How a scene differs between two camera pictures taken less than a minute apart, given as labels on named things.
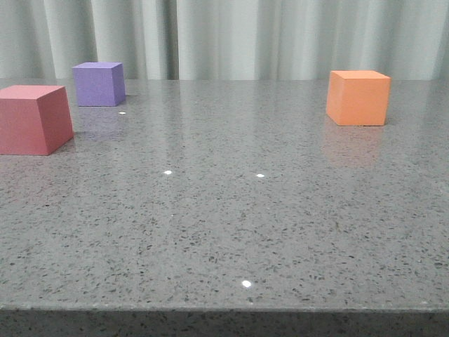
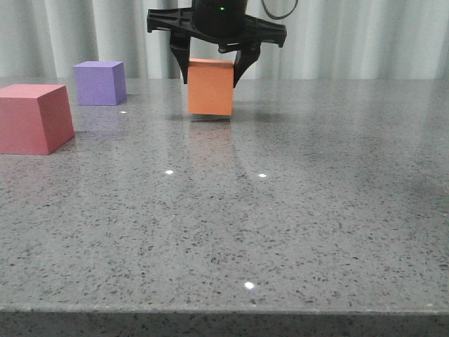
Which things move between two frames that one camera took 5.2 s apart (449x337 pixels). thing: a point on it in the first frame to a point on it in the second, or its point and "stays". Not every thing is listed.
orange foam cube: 358,97 to 210,86
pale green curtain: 225,39 stays
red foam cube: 34,120 stays
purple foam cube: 99,84 stays
